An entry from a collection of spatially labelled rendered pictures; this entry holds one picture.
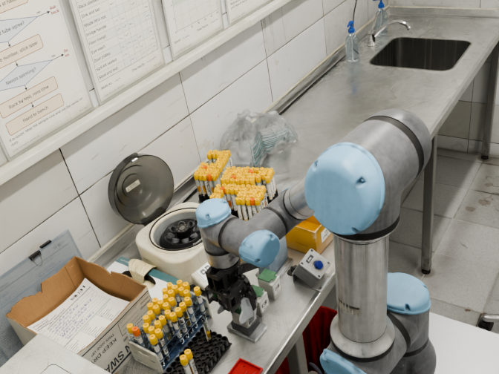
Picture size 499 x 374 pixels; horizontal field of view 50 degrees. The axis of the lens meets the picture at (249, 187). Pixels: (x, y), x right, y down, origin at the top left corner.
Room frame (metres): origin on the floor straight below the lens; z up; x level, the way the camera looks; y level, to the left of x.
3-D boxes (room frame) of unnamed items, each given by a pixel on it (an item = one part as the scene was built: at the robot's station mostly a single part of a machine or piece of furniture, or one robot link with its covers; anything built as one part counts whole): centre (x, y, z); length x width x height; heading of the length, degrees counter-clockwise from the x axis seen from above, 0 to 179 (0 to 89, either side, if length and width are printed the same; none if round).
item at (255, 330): (0.94, 0.07, 0.89); 0.09 x 0.05 x 0.04; 49
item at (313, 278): (1.09, -0.11, 0.92); 0.13 x 0.07 x 0.08; 50
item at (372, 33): (2.70, -0.89, 0.94); 0.24 x 0.17 x 0.14; 50
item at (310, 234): (1.25, -0.15, 0.93); 0.13 x 0.13 x 0.10; 47
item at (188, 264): (1.25, 0.21, 0.94); 0.30 x 0.24 x 0.12; 41
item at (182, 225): (1.26, 0.22, 0.97); 0.15 x 0.15 x 0.07
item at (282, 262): (1.14, -0.03, 0.92); 0.10 x 0.07 x 0.10; 142
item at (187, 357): (0.87, 0.21, 0.93); 0.17 x 0.09 x 0.11; 141
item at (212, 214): (0.92, 0.09, 1.23); 0.09 x 0.08 x 0.11; 41
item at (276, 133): (1.87, -0.13, 0.94); 0.20 x 0.17 x 0.14; 112
